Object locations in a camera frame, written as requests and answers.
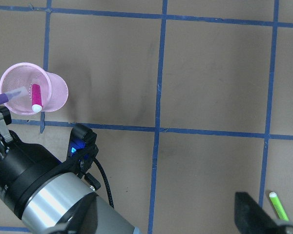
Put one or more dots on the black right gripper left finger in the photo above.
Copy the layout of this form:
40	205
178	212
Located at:
76	223

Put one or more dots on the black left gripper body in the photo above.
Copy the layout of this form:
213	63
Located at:
24	167

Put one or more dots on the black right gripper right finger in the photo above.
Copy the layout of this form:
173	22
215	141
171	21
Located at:
250	218

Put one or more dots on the pink highlighter pen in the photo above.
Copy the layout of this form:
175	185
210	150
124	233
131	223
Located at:
36	98

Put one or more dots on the purple highlighter pen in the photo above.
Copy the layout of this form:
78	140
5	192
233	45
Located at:
13	94

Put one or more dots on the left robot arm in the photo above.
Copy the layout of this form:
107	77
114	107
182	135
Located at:
53	197

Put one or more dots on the pink mesh cup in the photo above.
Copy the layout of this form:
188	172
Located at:
45	91

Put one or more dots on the green highlighter pen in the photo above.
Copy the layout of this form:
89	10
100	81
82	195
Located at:
278	207

